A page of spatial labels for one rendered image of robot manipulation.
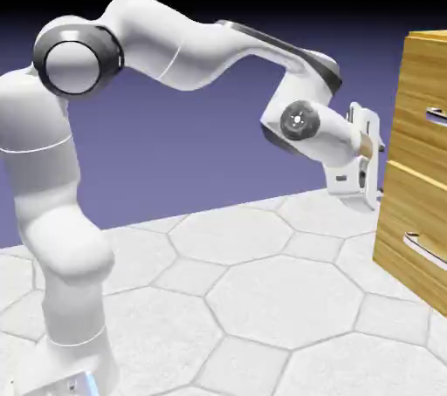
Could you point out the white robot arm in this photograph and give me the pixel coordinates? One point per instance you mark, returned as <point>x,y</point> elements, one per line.
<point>181,54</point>

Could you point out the light wood cabinet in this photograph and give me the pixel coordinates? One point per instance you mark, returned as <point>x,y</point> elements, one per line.
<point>412,144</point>

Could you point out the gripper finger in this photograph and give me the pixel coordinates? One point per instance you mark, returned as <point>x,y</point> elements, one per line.
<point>380,190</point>
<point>382,147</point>

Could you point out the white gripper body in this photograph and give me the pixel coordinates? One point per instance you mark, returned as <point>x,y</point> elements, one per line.
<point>372,124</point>

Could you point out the wood drawer front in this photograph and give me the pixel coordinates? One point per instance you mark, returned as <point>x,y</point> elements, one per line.
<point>401,207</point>
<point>412,89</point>

